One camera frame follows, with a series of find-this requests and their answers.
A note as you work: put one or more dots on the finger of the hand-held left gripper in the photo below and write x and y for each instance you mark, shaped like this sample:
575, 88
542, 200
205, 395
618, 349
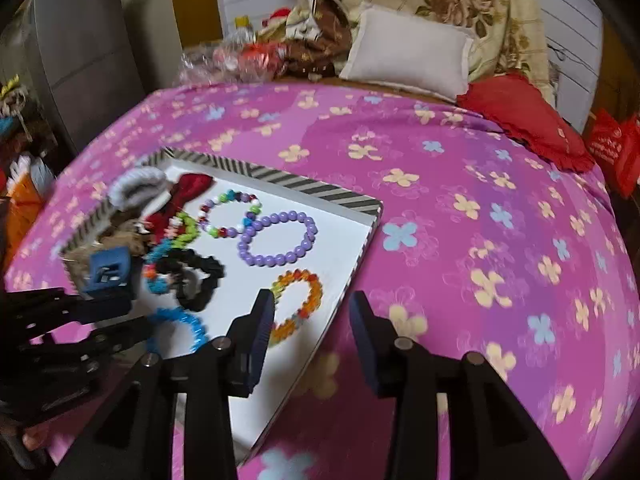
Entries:
75, 310
115, 337

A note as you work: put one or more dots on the person's left hand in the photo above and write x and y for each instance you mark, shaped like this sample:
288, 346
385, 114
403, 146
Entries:
34, 442

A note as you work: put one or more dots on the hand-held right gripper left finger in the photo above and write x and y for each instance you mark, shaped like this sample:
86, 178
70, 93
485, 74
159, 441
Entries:
262, 332

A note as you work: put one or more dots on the red santa plush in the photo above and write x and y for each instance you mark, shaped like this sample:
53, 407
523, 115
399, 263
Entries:
277, 17

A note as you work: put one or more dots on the red printed shopping bag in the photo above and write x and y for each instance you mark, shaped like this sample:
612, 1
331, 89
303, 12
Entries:
615, 150

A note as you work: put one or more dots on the red satin bow hair clip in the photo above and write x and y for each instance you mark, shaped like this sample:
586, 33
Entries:
185, 192

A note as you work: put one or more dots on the clear plastic bag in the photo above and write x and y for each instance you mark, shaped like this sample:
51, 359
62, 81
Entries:
220, 62

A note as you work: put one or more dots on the white pillow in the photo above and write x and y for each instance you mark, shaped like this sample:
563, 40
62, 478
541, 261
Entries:
405, 50

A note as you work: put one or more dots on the white fuzzy scrunchie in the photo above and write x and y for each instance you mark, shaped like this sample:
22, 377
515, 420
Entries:
135, 180

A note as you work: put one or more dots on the grey cabinet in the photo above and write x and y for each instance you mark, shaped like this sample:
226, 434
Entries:
85, 35

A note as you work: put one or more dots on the brown floral blanket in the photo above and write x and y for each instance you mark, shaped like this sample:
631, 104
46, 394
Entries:
320, 40

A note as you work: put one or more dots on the orange plastic basket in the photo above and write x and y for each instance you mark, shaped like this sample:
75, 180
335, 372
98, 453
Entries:
27, 195

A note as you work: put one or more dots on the white frilly cloth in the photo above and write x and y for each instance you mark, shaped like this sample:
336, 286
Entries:
30, 167

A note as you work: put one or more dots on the blue hair claw clip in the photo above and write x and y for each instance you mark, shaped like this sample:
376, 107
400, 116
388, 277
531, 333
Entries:
112, 270

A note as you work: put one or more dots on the black scrunchie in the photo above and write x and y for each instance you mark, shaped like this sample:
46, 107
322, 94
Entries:
212, 270

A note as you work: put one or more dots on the tan scrunchie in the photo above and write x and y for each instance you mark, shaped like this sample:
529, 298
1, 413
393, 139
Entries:
127, 232

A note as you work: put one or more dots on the striped cardboard box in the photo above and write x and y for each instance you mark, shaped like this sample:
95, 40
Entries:
320, 250

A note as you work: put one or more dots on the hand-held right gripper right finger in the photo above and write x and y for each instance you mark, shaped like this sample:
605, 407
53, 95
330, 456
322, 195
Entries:
362, 342

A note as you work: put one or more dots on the red cushion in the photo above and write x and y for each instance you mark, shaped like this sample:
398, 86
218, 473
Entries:
525, 115

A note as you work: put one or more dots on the yellow bottle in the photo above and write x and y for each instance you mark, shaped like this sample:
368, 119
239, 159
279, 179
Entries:
243, 22

